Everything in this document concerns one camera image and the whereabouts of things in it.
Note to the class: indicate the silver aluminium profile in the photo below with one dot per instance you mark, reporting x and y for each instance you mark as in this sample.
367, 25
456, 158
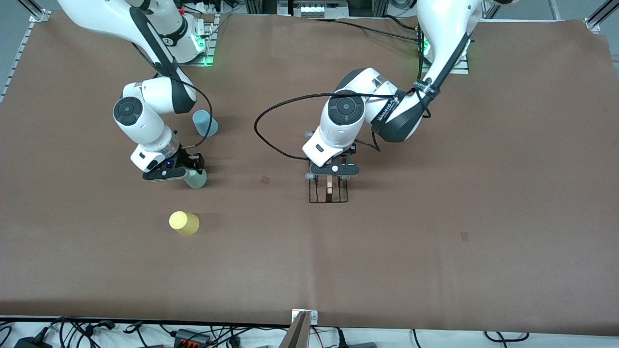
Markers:
599, 17
36, 13

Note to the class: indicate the light blue plastic cup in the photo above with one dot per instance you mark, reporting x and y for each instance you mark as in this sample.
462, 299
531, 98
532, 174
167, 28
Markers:
208, 126

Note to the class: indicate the black orange connector block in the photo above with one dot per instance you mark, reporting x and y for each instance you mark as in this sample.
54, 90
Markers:
191, 337

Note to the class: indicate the yellow plastic cup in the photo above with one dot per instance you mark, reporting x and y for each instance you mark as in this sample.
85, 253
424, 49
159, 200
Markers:
184, 224

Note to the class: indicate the thin silver pole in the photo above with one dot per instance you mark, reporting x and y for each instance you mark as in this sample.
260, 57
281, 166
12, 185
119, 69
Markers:
552, 8

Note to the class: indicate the perforated silver rail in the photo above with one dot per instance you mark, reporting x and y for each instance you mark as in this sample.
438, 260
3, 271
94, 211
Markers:
22, 50

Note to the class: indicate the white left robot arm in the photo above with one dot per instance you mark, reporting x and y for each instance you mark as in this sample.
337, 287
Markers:
333, 140

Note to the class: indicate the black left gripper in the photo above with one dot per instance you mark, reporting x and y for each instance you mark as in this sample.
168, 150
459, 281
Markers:
346, 158

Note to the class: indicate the grey camera mast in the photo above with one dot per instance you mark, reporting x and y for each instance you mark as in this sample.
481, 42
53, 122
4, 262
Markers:
297, 336

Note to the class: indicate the silver mast bracket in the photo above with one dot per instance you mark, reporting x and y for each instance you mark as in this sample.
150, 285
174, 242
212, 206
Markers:
314, 317

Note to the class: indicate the paper table cover sheet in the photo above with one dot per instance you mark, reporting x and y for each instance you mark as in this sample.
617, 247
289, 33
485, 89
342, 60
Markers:
338, 261

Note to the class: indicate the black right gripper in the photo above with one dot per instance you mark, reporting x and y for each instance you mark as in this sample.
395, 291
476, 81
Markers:
185, 155

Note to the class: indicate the pale green plastic cup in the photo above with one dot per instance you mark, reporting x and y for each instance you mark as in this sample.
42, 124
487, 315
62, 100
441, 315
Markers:
197, 181

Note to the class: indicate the white power strip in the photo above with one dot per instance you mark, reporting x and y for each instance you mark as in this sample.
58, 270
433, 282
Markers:
314, 9

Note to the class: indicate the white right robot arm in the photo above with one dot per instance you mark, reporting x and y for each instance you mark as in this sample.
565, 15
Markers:
145, 111

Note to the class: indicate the grey flat box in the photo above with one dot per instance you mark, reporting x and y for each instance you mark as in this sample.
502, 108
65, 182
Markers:
362, 345

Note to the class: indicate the black plug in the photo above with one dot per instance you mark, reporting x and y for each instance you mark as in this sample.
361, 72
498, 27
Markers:
341, 340

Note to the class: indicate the white multi-socket with plugs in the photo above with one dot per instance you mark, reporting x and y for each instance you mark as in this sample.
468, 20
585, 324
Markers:
208, 6

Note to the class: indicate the aluminium arm base plate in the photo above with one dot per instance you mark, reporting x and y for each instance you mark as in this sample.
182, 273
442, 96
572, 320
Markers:
209, 53
463, 67

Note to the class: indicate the black power adapter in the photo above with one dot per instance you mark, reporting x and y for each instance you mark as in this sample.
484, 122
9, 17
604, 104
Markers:
31, 343

